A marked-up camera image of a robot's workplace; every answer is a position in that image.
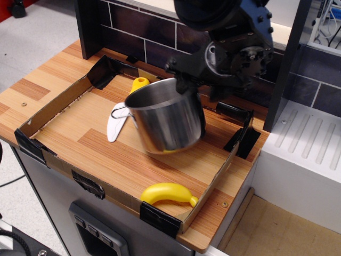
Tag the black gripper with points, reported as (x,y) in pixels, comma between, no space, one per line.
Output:
(218,68)

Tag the yellow toy banana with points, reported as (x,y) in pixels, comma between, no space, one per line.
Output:
(168,191)

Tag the dark shelf post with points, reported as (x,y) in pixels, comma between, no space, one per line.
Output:
(89,28)
(280,92)

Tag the stainless steel pot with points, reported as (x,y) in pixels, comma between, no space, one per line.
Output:
(166,121)

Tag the white drainboard sink unit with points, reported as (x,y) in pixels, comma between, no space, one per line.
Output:
(298,168)

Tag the dark right shelf post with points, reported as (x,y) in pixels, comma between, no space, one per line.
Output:
(280,92)

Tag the grey oven control panel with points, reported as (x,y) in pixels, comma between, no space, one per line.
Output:
(96,237)

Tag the dark left shelf post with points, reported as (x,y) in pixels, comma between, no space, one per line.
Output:
(89,28)

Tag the cardboard fence with black tape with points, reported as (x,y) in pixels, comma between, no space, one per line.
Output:
(69,135)

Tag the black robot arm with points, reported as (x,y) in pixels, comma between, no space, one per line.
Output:
(233,24)

